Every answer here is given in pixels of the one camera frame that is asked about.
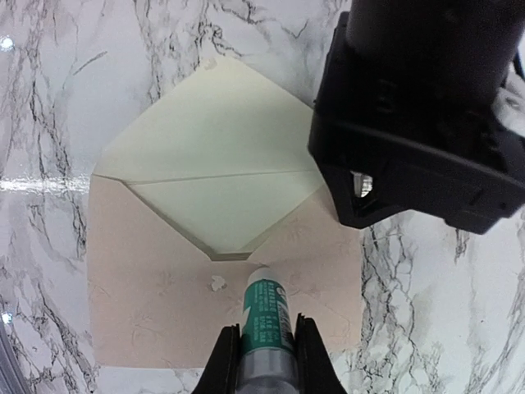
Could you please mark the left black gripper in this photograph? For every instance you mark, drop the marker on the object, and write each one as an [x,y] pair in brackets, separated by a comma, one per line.
[409,113]

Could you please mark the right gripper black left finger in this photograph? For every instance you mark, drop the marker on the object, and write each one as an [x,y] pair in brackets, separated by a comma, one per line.
[221,371]

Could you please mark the small green white sticker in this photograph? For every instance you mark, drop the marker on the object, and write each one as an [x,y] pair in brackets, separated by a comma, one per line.
[267,358]

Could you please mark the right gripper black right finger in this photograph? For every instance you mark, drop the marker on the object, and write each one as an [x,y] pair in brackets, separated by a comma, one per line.
[315,370]

